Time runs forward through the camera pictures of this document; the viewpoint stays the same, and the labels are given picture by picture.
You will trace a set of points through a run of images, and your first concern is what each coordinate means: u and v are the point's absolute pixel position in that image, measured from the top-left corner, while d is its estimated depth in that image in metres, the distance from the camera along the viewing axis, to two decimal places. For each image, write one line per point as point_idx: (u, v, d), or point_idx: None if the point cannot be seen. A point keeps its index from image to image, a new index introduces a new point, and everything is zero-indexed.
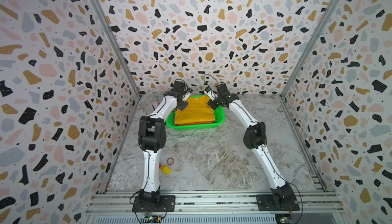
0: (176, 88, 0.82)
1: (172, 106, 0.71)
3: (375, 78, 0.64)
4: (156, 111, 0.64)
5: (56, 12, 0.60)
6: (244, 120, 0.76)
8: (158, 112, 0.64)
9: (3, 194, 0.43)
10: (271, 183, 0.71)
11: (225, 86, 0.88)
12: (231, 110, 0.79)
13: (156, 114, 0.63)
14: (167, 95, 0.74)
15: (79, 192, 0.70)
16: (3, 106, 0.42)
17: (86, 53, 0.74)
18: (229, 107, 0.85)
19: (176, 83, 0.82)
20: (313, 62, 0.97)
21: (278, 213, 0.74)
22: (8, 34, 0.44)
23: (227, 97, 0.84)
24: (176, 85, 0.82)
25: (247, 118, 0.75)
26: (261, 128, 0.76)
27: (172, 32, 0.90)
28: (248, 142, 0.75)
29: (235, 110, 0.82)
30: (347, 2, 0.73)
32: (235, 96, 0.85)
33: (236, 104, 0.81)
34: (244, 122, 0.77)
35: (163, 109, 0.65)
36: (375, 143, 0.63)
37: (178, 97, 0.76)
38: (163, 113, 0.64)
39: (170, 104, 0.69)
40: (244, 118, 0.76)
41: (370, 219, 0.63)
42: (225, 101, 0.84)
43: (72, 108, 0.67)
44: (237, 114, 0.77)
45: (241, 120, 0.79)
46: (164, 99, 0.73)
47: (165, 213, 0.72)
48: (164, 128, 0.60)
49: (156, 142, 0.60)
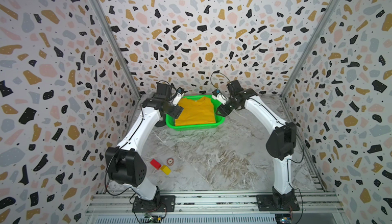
0: (161, 93, 0.63)
1: (152, 122, 0.54)
3: (375, 78, 0.64)
4: (128, 138, 0.48)
5: (56, 12, 0.60)
6: (267, 120, 0.58)
8: (132, 138, 0.48)
9: (3, 194, 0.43)
10: (278, 190, 0.67)
11: (238, 85, 0.73)
12: (249, 108, 0.66)
13: (128, 142, 0.47)
14: (144, 111, 0.55)
15: (79, 192, 0.70)
16: (3, 106, 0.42)
17: (86, 53, 0.74)
18: (246, 105, 0.67)
19: (159, 85, 0.63)
20: (313, 62, 0.97)
21: (278, 214, 0.74)
22: (9, 34, 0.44)
23: (243, 94, 0.67)
24: (160, 90, 0.63)
25: (271, 118, 0.58)
26: (290, 131, 0.58)
27: (172, 32, 0.90)
28: (275, 151, 0.57)
29: (254, 109, 0.63)
30: (347, 2, 0.73)
32: (251, 93, 0.68)
33: (254, 101, 0.64)
34: (267, 123, 0.59)
35: (138, 132, 0.49)
36: (375, 143, 0.63)
37: (161, 108, 0.58)
38: (139, 138, 0.48)
39: (150, 121, 0.53)
40: (268, 118, 0.58)
41: (370, 219, 0.63)
42: (240, 99, 0.67)
43: (72, 108, 0.67)
44: (257, 113, 0.63)
45: (264, 124, 0.61)
46: (142, 116, 0.54)
47: (165, 213, 0.72)
48: (139, 158, 0.44)
49: (132, 179, 0.45)
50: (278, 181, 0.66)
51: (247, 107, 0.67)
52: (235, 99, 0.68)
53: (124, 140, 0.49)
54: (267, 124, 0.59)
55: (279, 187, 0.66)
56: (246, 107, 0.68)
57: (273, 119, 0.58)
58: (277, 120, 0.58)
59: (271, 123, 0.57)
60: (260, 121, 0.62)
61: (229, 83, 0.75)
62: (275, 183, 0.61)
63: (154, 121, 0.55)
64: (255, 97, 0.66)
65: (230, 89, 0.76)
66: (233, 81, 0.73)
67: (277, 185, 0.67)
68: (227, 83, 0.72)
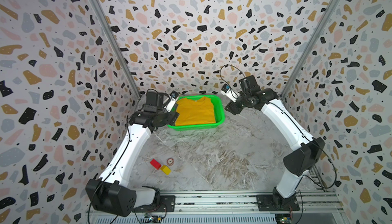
0: (150, 103, 0.56)
1: (141, 142, 0.48)
3: (375, 78, 0.64)
4: (113, 166, 0.42)
5: (56, 12, 0.60)
6: (290, 133, 0.50)
8: (117, 166, 0.42)
9: (3, 194, 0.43)
10: (280, 193, 0.66)
11: (254, 82, 0.61)
12: (267, 115, 0.57)
13: (113, 171, 0.41)
14: (131, 129, 0.49)
15: (79, 192, 0.70)
16: (3, 106, 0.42)
17: (85, 53, 0.74)
18: (263, 110, 0.57)
19: (148, 96, 0.55)
20: (313, 62, 0.97)
21: (278, 213, 0.74)
22: (9, 34, 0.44)
23: (262, 95, 0.57)
24: (150, 101, 0.55)
25: (296, 131, 0.49)
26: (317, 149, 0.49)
27: (172, 32, 0.90)
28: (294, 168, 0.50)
29: (274, 116, 0.54)
30: (347, 2, 0.73)
32: (270, 94, 0.57)
33: (275, 107, 0.54)
34: (289, 136, 0.50)
35: (124, 158, 0.43)
36: (375, 143, 0.63)
37: (150, 121, 0.51)
38: (125, 166, 0.42)
39: (139, 142, 0.47)
40: (293, 131, 0.49)
41: (370, 220, 0.63)
42: (258, 101, 0.57)
43: (72, 108, 0.67)
44: (277, 122, 0.54)
45: (285, 135, 0.52)
46: (128, 137, 0.47)
47: (165, 213, 0.72)
48: (125, 192, 0.39)
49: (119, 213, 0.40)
50: (283, 184, 0.63)
51: (264, 113, 0.57)
52: (250, 101, 0.60)
53: (107, 170, 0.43)
54: (290, 137, 0.50)
55: (282, 189, 0.65)
56: (263, 112, 0.58)
57: (298, 133, 0.49)
58: (304, 135, 0.49)
59: (295, 138, 0.48)
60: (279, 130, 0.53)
61: (243, 80, 0.63)
62: (278, 184, 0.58)
63: (143, 141, 0.49)
64: (276, 101, 0.55)
65: (244, 86, 0.64)
66: (247, 78, 0.61)
67: (280, 187, 0.65)
68: (241, 79, 0.64)
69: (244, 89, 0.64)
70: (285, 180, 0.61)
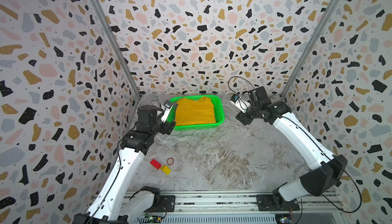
0: (142, 121, 0.52)
1: (133, 167, 0.45)
3: (375, 78, 0.64)
4: (102, 199, 0.40)
5: (56, 12, 0.60)
6: (308, 150, 0.46)
8: (106, 198, 0.40)
9: (3, 194, 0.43)
10: (282, 194, 0.65)
11: (265, 93, 0.58)
12: (280, 129, 0.53)
13: (102, 205, 0.39)
14: (122, 154, 0.46)
15: (79, 192, 0.70)
16: (3, 106, 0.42)
17: (85, 53, 0.74)
18: (276, 124, 0.53)
19: (140, 114, 0.50)
20: (313, 62, 0.97)
21: (277, 213, 0.74)
22: (9, 34, 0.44)
23: (274, 107, 0.54)
24: (142, 119, 0.51)
25: (315, 149, 0.45)
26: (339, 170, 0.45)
27: (172, 32, 0.90)
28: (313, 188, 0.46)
29: (288, 131, 0.50)
30: (347, 2, 0.73)
32: (283, 105, 0.55)
33: (289, 122, 0.51)
34: (307, 154, 0.46)
35: (113, 189, 0.41)
36: (375, 143, 0.63)
37: (144, 143, 0.49)
38: (115, 197, 0.40)
39: (131, 167, 0.45)
40: (311, 149, 0.45)
41: (370, 219, 0.63)
42: (269, 115, 0.54)
43: (72, 108, 0.67)
44: (292, 137, 0.50)
45: (301, 152, 0.48)
46: (118, 164, 0.45)
47: (165, 213, 0.72)
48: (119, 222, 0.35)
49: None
50: (289, 190, 0.61)
51: (276, 127, 0.54)
52: (262, 115, 0.56)
53: (95, 203, 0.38)
54: (307, 154, 0.46)
55: (286, 192, 0.63)
56: (275, 125, 0.54)
57: (317, 151, 0.45)
58: (323, 153, 0.45)
59: (314, 155, 0.44)
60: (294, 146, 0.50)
61: (253, 91, 0.60)
62: (283, 186, 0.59)
63: (137, 166, 0.47)
64: (290, 115, 0.52)
65: (254, 98, 0.61)
66: (258, 90, 0.58)
67: (284, 189, 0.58)
68: (251, 91, 0.61)
69: (255, 101, 0.61)
70: (293, 188, 0.58)
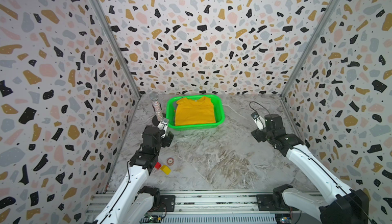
0: (147, 143, 0.58)
1: (141, 182, 0.51)
3: (375, 78, 0.64)
4: (109, 208, 0.43)
5: (56, 12, 0.60)
6: (322, 182, 0.45)
8: (115, 207, 0.43)
9: (3, 194, 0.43)
10: (285, 196, 0.64)
11: (282, 121, 0.60)
12: (293, 161, 0.54)
13: (109, 213, 0.42)
14: (131, 168, 0.53)
15: (79, 192, 0.70)
16: (3, 106, 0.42)
17: (85, 53, 0.74)
18: (289, 156, 0.55)
19: (145, 137, 0.57)
20: (313, 62, 0.97)
21: (278, 213, 0.74)
22: (9, 34, 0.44)
23: (285, 140, 0.58)
24: (146, 141, 0.58)
25: (328, 180, 0.45)
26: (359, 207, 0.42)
27: (172, 32, 0.90)
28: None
29: (301, 164, 0.51)
30: (347, 2, 0.73)
32: (294, 138, 0.58)
33: (301, 153, 0.53)
34: (323, 187, 0.45)
35: (121, 200, 0.45)
36: (375, 143, 0.63)
37: (150, 163, 0.55)
38: (123, 207, 0.44)
39: (139, 181, 0.50)
40: (324, 180, 0.45)
41: (370, 219, 0.63)
42: (282, 146, 0.57)
43: (72, 108, 0.67)
44: (305, 170, 0.50)
45: (317, 186, 0.47)
46: (127, 178, 0.51)
47: (165, 213, 0.72)
48: None
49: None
50: (295, 200, 0.59)
51: (290, 159, 0.55)
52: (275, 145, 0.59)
53: (103, 213, 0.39)
54: (322, 187, 0.45)
55: (290, 199, 0.62)
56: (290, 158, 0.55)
57: (332, 182, 0.44)
58: (339, 185, 0.44)
59: (328, 188, 0.43)
60: (311, 180, 0.49)
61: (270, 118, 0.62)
62: (289, 192, 0.65)
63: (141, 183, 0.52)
64: (301, 146, 0.55)
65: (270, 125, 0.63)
66: (274, 119, 0.61)
67: (288, 194, 0.64)
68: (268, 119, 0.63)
69: (271, 128, 0.63)
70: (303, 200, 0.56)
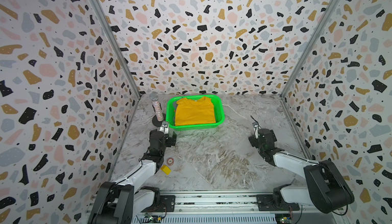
0: (153, 147, 0.66)
1: (149, 172, 0.58)
3: (375, 78, 0.64)
4: (126, 176, 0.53)
5: (56, 12, 0.60)
6: (298, 165, 0.53)
8: (130, 177, 0.50)
9: (3, 194, 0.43)
10: (284, 192, 0.65)
11: (273, 135, 0.70)
12: (278, 163, 0.64)
13: (126, 180, 0.48)
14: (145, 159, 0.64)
15: (79, 192, 0.70)
16: (3, 106, 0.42)
17: (85, 53, 0.74)
18: (275, 162, 0.66)
19: (151, 141, 0.65)
20: (313, 61, 0.97)
21: (278, 213, 0.74)
22: (8, 34, 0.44)
23: (272, 153, 0.69)
24: (152, 145, 0.66)
25: (301, 160, 0.55)
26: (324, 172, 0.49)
27: (172, 32, 0.90)
28: (320, 200, 0.44)
29: (284, 163, 0.61)
30: (347, 2, 0.73)
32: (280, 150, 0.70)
33: (279, 154, 0.66)
34: (301, 168, 0.52)
35: (135, 174, 0.52)
36: (375, 143, 0.63)
37: (157, 163, 0.64)
38: (135, 179, 0.49)
39: (148, 170, 0.57)
40: (299, 162, 0.55)
41: (370, 219, 0.63)
42: (269, 158, 0.68)
43: (72, 108, 0.67)
44: (287, 165, 0.59)
45: (299, 171, 0.53)
46: (140, 163, 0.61)
47: (165, 213, 0.72)
48: (132, 199, 0.43)
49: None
50: (292, 192, 0.60)
51: (277, 164, 0.65)
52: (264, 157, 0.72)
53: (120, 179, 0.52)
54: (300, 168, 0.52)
55: (288, 194, 0.62)
56: (276, 165, 0.65)
57: (303, 161, 0.55)
58: (308, 160, 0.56)
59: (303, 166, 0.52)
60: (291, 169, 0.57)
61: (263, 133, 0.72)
62: (287, 188, 0.67)
63: (150, 170, 0.59)
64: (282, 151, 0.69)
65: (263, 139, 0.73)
66: (266, 134, 0.71)
67: (286, 190, 0.65)
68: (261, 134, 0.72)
69: (263, 141, 0.73)
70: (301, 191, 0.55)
